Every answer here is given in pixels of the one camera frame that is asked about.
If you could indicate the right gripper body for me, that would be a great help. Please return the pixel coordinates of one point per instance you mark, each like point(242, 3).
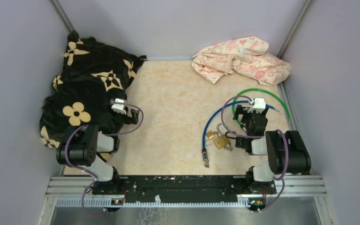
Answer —
point(248, 118)

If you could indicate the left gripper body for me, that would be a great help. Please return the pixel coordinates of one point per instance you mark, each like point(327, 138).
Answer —
point(120, 119)

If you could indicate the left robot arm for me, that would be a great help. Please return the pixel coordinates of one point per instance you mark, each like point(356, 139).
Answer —
point(82, 147)

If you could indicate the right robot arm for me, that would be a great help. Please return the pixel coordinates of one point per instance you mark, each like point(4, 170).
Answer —
point(285, 152)

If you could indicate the black padlock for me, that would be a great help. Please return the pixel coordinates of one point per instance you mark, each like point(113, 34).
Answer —
point(234, 138)

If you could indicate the large brass padlock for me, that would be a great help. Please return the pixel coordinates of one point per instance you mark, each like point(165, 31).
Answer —
point(222, 141)

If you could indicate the small brass padlock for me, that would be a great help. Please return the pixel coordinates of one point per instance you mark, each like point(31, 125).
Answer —
point(209, 137)

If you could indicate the black floral blanket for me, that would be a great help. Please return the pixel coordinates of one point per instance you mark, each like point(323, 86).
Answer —
point(93, 73)

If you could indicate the crumpled printed paper bag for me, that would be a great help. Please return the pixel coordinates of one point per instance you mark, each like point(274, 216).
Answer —
point(247, 56)

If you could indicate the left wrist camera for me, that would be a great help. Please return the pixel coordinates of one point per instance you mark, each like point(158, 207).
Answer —
point(118, 105)

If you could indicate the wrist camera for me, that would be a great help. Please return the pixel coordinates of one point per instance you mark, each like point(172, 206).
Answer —
point(258, 105)
point(118, 105)

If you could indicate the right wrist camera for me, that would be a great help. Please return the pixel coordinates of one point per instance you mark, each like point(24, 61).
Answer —
point(258, 105)

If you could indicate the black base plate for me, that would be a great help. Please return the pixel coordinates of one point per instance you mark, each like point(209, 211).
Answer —
point(186, 188)

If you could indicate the aluminium frame rail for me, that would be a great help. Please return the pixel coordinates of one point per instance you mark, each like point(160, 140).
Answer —
point(71, 191)

